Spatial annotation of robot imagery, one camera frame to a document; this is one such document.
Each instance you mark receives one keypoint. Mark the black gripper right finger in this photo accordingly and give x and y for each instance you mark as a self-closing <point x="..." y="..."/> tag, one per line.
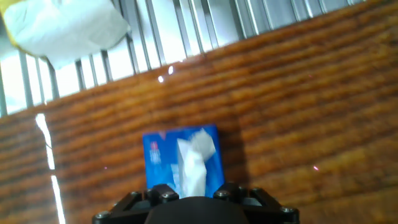
<point x="267" y="208"/>

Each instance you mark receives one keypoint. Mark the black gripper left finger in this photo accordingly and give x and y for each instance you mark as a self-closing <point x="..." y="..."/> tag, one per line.
<point x="130" y="208"/>

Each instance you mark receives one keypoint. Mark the white paper napkin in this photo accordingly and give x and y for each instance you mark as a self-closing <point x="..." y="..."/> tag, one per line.
<point x="192" y="168"/>

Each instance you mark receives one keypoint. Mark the blue tissue pack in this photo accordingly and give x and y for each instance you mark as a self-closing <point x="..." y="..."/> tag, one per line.
<point x="158" y="155"/>

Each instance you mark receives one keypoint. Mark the brown wooden board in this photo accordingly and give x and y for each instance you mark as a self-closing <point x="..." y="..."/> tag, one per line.
<point x="280" y="109"/>

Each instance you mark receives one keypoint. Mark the large creased white tissue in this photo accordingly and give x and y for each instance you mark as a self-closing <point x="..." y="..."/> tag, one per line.
<point x="68" y="31"/>

